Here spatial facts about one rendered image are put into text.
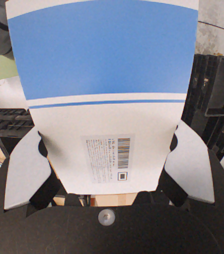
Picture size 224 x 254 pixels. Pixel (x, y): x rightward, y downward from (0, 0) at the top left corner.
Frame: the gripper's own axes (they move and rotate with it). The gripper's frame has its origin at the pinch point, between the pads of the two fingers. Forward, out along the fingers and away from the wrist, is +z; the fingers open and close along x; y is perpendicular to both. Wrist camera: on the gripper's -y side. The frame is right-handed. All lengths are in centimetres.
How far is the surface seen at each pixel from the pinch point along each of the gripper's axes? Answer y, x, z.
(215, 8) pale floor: -64, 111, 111
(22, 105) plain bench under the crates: 12, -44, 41
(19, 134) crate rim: 14.0, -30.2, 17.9
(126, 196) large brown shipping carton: 60, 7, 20
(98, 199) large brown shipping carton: 63, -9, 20
